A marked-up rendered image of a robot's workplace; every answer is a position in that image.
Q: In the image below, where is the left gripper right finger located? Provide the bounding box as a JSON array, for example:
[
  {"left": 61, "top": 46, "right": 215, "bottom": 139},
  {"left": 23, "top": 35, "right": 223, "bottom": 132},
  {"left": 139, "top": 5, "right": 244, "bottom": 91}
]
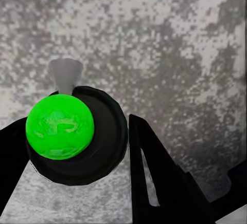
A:
[{"left": 128, "top": 114, "right": 216, "bottom": 224}]

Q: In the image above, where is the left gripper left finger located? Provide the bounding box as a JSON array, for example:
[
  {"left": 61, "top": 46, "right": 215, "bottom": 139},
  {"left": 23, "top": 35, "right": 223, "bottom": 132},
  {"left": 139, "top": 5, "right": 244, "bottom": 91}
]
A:
[{"left": 0, "top": 117, "right": 29, "bottom": 216}]

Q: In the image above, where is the insectifuge atomizer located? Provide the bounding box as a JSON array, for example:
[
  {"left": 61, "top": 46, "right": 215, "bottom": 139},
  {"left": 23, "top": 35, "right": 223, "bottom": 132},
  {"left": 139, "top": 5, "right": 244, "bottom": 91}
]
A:
[{"left": 25, "top": 58, "right": 129, "bottom": 185}]

